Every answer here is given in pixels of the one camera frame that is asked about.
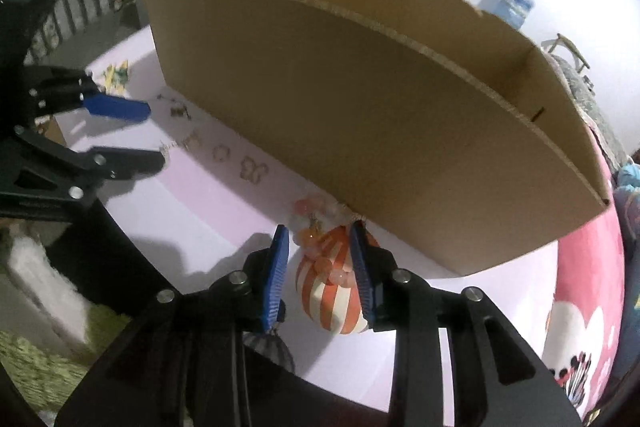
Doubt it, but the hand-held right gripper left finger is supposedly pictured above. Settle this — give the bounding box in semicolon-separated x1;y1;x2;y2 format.
54;224;291;427

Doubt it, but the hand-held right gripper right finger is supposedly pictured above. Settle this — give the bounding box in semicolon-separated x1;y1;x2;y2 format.
349;221;583;427

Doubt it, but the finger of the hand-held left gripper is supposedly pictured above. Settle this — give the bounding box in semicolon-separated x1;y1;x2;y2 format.
27;66;152;124
0;124;166;214

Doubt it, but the orange bead bracelet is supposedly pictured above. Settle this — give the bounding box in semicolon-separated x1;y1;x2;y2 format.
292;197;372;289

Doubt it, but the brown cardboard box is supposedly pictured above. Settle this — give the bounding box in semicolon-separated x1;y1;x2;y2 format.
142;0;613;278

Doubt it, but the yellow green airplane sticker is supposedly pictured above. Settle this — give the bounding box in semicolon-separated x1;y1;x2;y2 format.
102;61;131;90

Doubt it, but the orange striped balloon sticker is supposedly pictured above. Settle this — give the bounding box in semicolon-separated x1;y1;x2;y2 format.
295;227;382;336

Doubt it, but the white fluffy cloth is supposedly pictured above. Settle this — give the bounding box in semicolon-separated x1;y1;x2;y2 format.
7;232;92;349

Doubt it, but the green shaggy rug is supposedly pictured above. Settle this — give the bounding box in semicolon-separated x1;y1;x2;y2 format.
0;302;132;414

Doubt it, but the pink printed blanket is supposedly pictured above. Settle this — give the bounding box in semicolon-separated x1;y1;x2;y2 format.
542;152;629;410

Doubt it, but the blue printed blanket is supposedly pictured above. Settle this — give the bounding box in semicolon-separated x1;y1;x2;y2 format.
615;159;640;230

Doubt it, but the grey fuzzy blanket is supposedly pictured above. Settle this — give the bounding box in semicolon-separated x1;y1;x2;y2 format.
549;52;627;164

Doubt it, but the blue water jug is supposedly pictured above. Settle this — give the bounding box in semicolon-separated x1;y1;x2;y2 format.
492;0;534;28

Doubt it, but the dark star chain necklace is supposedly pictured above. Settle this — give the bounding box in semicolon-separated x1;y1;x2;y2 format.
159;94;193;118

